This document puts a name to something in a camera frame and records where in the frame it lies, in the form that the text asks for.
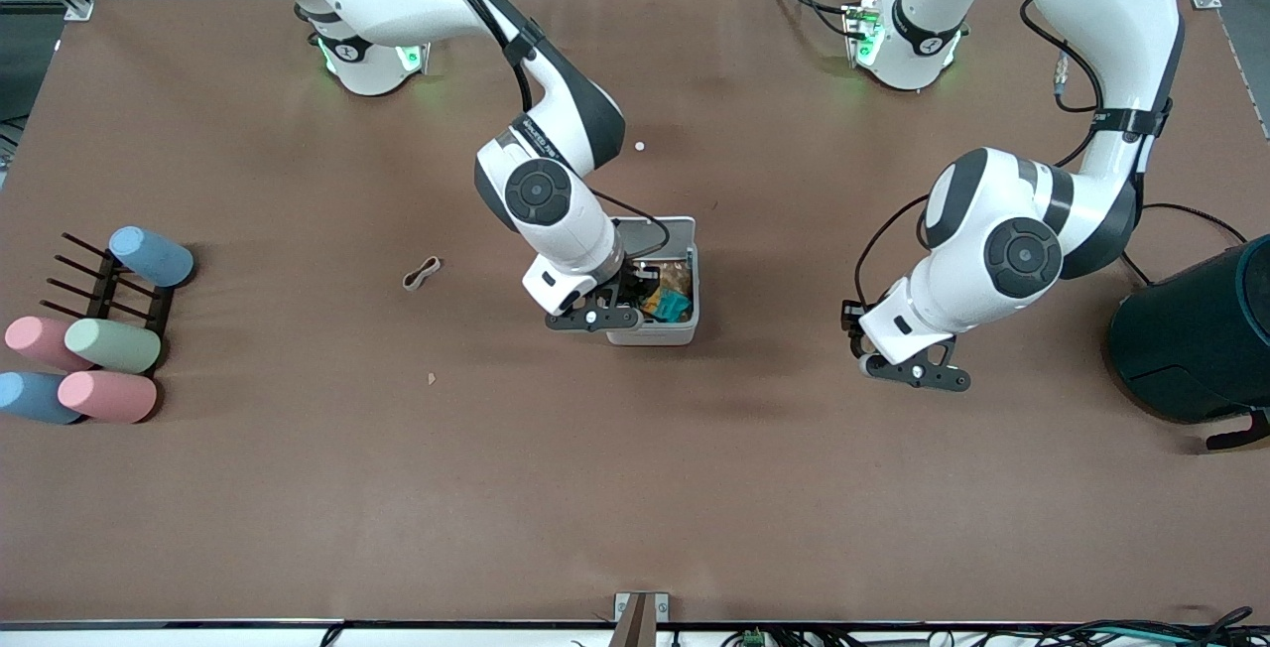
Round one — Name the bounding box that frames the blue plastic cup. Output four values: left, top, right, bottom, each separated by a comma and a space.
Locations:
0, 371, 85, 426
108, 226, 196, 289

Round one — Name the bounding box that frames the black bin foot pedal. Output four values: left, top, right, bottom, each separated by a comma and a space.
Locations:
1206, 409, 1270, 452

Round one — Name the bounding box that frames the black cup drying rack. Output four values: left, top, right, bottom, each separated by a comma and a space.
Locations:
45, 230, 177, 375

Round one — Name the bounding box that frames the pink plastic cup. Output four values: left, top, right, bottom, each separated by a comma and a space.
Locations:
57, 369, 159, 425
4, 316, 95, 372

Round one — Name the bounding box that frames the thin black cable by bin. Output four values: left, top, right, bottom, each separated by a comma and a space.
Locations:
1121, 202, 1248, 288

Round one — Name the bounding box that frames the black cable bundle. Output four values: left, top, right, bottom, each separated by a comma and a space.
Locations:
992, 607, 1261, 647

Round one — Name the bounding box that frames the black base cable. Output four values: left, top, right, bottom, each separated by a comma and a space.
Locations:
762, 0, 866, 39

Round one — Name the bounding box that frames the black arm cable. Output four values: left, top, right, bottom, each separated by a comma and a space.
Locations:
409, 0, 537, 114
1020, 0, 1105, 168

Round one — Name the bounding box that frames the small white plastic box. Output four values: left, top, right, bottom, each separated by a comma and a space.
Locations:
602, 215, 701, 347

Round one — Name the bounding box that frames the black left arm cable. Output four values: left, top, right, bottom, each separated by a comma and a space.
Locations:
1020, 0, 1105, 168

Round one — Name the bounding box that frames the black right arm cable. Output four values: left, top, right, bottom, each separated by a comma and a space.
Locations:
409, 0, 537, 114

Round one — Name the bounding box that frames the metal bracket with brown post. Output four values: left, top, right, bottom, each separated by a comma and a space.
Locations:
613, 591, 671, 647

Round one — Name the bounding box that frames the green plastic cup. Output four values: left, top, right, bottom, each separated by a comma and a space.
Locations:
64, 318, 163, 375

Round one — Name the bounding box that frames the dark teal round pedal bin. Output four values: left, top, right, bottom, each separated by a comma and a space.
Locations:
1108, 235, 1270, 425

